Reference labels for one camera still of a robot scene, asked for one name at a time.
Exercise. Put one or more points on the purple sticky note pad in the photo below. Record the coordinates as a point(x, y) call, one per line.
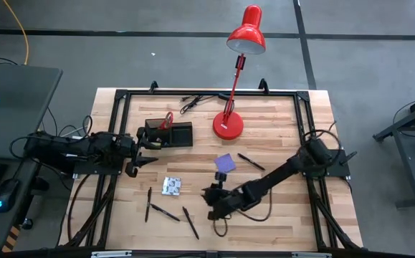
point(225, 163)

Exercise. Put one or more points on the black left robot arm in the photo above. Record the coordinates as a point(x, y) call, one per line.
point(85, 147)

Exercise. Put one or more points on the grey desk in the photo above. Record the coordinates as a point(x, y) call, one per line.
point(21, 107)

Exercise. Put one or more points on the red grey scissors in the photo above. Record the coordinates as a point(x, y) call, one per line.
point(163, 125)

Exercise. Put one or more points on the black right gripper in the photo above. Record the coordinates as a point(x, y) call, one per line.
point(223, 204)

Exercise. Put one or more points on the silver metal bracket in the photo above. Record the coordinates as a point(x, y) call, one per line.
point(111, 254)
point(311, 255)

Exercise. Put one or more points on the black pen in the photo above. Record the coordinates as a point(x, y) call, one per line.
point(165, 212)
point(190, 223)
point(148, 204)
point(251, 161)

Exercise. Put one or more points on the black mesh desk organizer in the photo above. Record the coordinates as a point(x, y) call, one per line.
point(182, 136)

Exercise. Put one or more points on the black metal stand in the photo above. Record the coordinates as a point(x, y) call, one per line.
point(408, 157)

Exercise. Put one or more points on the black aluminium table frame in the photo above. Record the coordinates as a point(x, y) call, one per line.
point(210, 93)

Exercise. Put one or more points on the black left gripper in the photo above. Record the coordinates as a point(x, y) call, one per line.
point(128, 148)

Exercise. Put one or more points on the black computer mouse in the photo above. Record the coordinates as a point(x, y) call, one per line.
point(6, 195)

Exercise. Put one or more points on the red desk lamp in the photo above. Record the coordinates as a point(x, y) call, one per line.
point(228, 127)

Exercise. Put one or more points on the black table clamp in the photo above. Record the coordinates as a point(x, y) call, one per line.
point(263, 86)
point(153, 86)

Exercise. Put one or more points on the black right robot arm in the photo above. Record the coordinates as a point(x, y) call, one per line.
point(279, 175)

